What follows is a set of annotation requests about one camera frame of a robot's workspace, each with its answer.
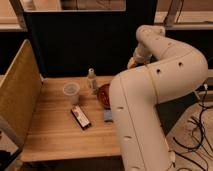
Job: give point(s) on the brown ceramic bowl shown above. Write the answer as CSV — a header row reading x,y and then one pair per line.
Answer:
x,y
103,96

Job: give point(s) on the small clear bottle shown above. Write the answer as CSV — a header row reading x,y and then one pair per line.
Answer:
x,y
91,80

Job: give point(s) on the clear plastic cup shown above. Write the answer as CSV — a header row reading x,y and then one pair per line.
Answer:
x,y
71,90

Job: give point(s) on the yellow side board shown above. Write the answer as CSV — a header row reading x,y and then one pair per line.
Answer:
x,y
19,91

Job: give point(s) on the black back panel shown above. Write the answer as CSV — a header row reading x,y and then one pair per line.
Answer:
x,y
70,43

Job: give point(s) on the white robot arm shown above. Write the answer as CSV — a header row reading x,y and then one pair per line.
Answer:
x,y
179,69

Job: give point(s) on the black rectangular box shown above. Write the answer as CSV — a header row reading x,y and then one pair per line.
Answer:
x,y
80,117

